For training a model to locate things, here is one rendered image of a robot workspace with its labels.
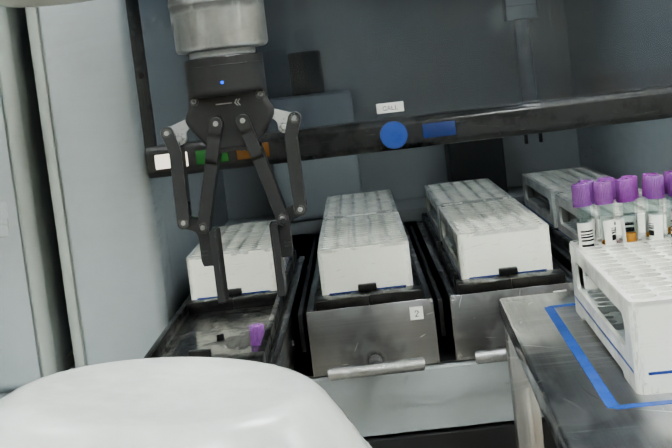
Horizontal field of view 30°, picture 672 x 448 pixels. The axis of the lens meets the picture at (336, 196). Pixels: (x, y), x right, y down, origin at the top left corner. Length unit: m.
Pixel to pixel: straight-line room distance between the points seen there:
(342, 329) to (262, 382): 0.98
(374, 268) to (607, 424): 0.60
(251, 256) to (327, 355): 0.16
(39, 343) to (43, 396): 1.12
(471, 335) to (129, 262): 0.39
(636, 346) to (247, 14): 0.51
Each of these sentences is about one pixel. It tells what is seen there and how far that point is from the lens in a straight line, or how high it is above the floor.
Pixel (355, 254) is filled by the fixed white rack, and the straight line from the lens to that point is 1.36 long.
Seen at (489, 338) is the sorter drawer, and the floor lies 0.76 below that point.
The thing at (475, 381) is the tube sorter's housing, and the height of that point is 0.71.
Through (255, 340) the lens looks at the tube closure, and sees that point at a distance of 1.22.
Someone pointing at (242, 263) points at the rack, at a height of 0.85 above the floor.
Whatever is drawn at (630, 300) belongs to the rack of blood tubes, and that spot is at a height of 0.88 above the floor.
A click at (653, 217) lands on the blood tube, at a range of 1.09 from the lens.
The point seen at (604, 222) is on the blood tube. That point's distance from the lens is 1.09.
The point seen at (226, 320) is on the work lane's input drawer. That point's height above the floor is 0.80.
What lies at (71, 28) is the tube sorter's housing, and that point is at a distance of 1.43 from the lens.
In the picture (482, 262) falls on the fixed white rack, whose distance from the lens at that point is 1.37.
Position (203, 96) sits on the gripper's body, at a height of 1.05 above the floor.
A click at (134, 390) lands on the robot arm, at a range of 0.35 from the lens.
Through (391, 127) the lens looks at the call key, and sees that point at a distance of 1.36.
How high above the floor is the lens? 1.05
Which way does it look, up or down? 5 degrees down
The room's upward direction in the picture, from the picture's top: 7 degrees counter-clockwise
